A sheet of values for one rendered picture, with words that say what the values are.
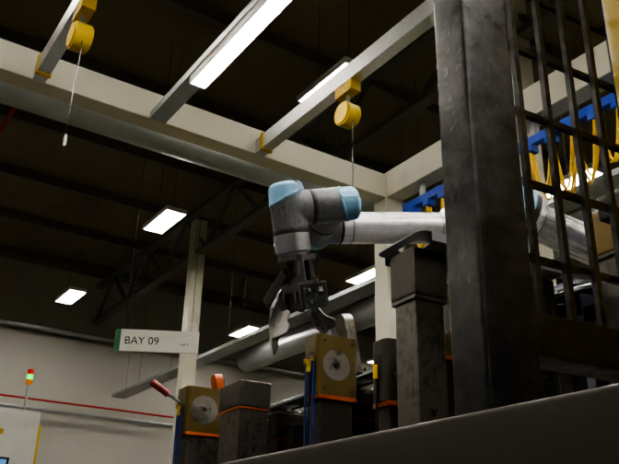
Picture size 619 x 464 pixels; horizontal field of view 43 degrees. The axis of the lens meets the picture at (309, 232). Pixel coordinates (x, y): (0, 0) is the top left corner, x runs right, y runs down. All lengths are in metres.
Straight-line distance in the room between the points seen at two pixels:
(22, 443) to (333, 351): 6.72
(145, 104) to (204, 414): 3.39
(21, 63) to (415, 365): 4.32
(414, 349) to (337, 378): 0.60
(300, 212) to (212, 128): 3.77
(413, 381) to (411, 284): 0.11
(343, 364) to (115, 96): 3.83
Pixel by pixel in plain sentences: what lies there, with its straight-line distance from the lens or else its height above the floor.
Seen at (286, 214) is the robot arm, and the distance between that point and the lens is 1.61.
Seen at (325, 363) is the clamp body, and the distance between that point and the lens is 1.49.
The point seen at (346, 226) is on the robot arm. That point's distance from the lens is 1.77.
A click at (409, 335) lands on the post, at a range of 0.93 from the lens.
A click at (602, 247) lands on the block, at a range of 1.05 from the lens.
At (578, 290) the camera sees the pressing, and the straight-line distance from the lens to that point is 1.14.
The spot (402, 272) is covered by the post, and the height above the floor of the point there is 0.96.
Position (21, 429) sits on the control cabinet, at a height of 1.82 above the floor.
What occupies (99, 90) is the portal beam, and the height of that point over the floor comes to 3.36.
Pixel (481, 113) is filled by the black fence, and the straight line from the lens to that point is 0.49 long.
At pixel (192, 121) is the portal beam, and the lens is 5.30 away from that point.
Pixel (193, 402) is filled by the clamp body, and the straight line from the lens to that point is 2.06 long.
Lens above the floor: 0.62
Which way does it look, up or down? 24 degrees up
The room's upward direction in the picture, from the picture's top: 1 degrees clockwise
